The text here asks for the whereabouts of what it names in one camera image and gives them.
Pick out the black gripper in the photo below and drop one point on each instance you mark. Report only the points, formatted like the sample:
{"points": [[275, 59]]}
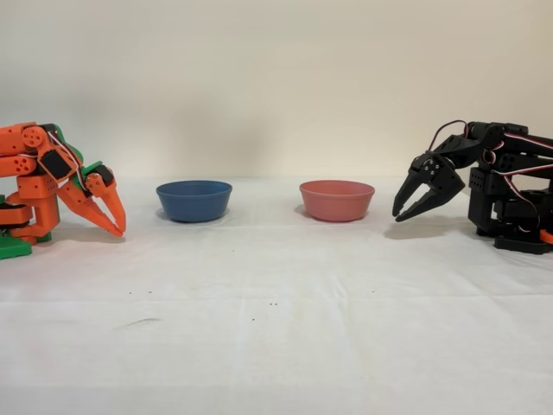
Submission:
{"points": [[436, 178]]}

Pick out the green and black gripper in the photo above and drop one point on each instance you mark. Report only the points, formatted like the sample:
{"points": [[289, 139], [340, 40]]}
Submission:
{"points": [[96, 187]]}

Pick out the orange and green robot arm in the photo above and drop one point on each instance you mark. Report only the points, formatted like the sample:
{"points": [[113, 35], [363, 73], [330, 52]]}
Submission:
{"points": [[26, 164]]}

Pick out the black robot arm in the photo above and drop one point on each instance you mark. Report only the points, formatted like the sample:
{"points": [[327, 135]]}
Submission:
{"points": [[505, 190]]}

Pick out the pink plastic bowl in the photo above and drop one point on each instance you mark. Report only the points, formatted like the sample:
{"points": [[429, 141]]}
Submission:
{"points": [[337, 201]]}

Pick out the blue plastic bowl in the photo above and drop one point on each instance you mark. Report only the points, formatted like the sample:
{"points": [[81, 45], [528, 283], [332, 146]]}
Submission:
{"points": [[194, 201]]}

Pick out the white tablecloth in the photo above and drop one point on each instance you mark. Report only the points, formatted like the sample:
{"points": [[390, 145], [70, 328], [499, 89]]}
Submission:
{"points": [[259, 346]]}

